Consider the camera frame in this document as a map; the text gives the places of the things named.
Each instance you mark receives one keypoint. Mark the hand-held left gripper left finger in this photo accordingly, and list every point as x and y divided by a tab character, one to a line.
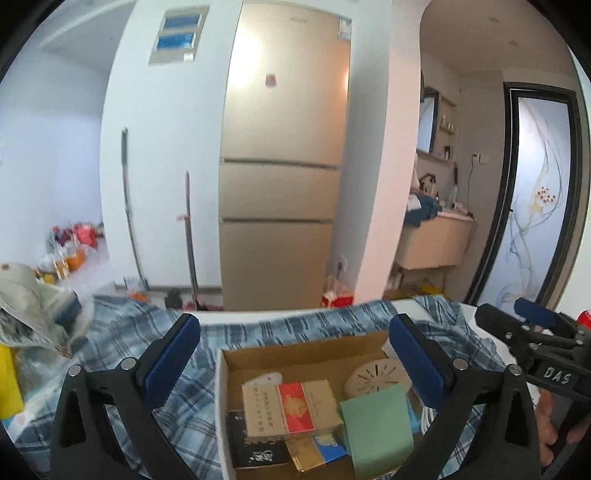
171	360

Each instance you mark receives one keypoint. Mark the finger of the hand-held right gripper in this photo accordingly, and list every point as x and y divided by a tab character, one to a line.
535	311
503	325

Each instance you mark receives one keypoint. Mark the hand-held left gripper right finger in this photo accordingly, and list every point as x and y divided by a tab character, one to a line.
418	360

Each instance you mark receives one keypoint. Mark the beige slotted round disc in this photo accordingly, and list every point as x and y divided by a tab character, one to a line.
374	376

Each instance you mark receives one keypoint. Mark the green card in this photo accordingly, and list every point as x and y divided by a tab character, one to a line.
376	429

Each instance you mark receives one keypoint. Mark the black cigarette pack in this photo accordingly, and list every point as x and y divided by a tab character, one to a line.
251	447

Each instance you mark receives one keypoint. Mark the shallow cardboard box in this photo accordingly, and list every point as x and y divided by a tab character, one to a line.
295	360

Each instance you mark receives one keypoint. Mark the tan cigarette pack red label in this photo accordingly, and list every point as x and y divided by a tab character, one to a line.
291	406

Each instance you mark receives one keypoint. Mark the gold cigarette pack blue label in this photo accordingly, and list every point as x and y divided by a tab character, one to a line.
309	454

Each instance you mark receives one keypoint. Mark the person's right hand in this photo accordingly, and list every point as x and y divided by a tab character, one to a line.
548	424

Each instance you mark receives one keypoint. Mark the red white carton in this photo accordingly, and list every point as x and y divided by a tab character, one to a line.
337	297

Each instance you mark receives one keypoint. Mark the beige vanity cabinet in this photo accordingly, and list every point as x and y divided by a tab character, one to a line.
434	244

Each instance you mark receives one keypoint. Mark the blue plaid shirt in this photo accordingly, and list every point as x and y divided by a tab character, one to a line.
277	325

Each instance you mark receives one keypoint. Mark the dark framed glass door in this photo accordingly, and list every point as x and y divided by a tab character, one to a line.
531	184

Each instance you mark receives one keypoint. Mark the white hair dryer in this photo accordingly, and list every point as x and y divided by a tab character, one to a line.
457	206

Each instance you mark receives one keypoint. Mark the blue clothes pile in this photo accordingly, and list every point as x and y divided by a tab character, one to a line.
422	207

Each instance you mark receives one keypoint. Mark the red plastic bags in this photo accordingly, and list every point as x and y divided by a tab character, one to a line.
83	233

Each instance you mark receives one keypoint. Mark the grey white plastic bag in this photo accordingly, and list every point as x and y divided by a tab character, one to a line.
27	300

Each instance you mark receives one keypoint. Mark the yellow plastic bag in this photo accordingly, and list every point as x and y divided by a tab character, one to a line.
9	383

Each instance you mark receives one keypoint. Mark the black faucet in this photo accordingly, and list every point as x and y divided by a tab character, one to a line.
427	177

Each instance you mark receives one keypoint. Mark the grey mop pole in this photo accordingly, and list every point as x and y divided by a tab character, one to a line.
127	194

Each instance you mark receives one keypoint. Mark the mirror cabinet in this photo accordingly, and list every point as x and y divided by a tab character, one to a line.
427	120

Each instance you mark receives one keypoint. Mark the gold refrigerator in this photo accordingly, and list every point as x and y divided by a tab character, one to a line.
281	138

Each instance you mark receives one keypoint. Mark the pink fridge magnet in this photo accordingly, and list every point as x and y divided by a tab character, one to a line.
270	81

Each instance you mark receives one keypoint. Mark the fridge label sticker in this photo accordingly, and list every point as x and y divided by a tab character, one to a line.
344	27

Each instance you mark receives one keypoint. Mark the white wall socket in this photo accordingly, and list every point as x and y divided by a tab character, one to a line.
482	158

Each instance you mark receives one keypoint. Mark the grey wall panel blue windows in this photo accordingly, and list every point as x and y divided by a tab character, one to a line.
178	34

